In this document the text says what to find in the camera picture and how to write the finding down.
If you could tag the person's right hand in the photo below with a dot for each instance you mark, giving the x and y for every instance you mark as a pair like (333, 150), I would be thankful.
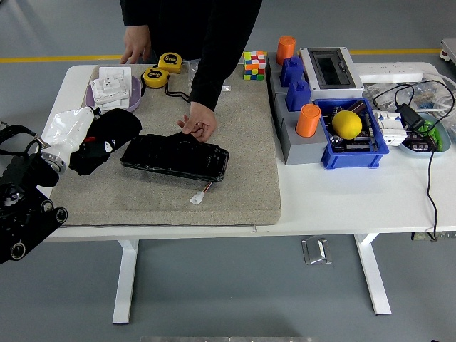
(137, 41)

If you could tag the person's left hand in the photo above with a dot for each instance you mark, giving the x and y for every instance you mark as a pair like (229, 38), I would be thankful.
(203, 121)

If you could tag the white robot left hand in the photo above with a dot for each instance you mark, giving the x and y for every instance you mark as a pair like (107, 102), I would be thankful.
(69, 130)

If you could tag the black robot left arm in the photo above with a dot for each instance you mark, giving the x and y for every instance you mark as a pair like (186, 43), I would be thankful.
(25, 213)

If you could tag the person's left forearm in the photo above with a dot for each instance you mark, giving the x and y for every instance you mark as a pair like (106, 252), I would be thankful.
(213, 78)

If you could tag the person's right forearm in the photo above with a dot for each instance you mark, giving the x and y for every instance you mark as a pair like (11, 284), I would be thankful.
(137, 16)

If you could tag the yellow tape measure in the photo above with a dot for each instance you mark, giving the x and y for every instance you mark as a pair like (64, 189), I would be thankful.
(170, 61)
(155, 76)

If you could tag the small clear plastic bag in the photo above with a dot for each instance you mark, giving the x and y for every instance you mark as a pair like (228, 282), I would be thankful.
(226, 88)

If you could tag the grey-brown mat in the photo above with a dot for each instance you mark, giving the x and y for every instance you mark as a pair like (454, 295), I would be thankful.
(231, 160)

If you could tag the flat white cover plate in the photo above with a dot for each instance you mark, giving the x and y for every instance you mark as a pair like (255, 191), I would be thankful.
(117, 103)

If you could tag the person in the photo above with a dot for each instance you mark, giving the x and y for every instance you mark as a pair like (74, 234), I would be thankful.
(192, 21)

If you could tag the purple oval tray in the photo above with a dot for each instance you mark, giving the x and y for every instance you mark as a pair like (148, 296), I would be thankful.
(133, 101)

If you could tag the colourful puzzle cube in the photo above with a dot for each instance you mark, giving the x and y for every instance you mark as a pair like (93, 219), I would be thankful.
(254, 66)

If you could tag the blue plastic block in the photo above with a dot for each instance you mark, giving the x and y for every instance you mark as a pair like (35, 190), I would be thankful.
(292, 71)
(298, 96)

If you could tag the grey peg holder base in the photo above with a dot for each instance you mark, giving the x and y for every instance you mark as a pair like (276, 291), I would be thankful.
(303, 151)

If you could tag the orange cylinder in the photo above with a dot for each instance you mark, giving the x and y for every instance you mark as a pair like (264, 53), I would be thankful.
(286, 50)
(308, 121)

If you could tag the shiny metal ball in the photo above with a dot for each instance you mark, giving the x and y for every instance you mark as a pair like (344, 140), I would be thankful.
(335, 142)

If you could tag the yellow ball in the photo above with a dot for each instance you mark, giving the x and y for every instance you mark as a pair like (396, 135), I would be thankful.
(347, 124)

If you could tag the blue plastic bin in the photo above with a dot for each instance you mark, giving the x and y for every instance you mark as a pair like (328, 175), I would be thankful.
(352, 158)

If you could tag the brown capacitor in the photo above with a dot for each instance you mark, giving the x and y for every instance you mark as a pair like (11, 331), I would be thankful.
(357, 106)

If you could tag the dark electronic module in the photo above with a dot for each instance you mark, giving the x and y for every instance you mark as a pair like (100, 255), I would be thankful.
(360, 144)

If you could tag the white table leg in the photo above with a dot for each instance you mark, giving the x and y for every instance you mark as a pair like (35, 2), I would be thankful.
(372, 274)
(124, 285)

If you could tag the silver floor box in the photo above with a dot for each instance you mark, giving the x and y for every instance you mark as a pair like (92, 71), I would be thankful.
(317, 251)

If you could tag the clear bag of parts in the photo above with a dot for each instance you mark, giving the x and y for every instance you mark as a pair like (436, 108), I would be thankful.
(383, 92)

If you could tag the white circuit breaker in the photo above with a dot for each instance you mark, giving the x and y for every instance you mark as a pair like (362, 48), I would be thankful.
(392, 134)

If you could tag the white power strip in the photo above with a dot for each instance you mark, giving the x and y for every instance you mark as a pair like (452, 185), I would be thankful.
(388, 71)

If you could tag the black power adapter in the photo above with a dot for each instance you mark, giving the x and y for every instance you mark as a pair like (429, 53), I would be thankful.
(411, 117)

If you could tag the dark relay modules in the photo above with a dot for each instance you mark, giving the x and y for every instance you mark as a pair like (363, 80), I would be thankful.
(418, 145)

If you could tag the green terminal blocks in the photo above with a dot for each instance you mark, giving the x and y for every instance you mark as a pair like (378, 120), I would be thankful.
(432, 133)

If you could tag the light blue dish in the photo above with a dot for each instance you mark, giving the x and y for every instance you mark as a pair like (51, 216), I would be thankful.
(445, 139)

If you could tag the white equipment base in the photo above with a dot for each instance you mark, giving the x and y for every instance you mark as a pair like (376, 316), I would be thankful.
(449, 50)

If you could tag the large white wall plate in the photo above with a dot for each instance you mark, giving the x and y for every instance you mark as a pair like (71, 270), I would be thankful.
(117, 72)

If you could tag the white switch module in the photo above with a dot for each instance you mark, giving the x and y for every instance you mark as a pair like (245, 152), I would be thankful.
(107, 89)

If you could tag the grey electrical enclosure box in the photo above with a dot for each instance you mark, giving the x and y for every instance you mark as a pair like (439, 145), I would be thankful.
(331, 89)

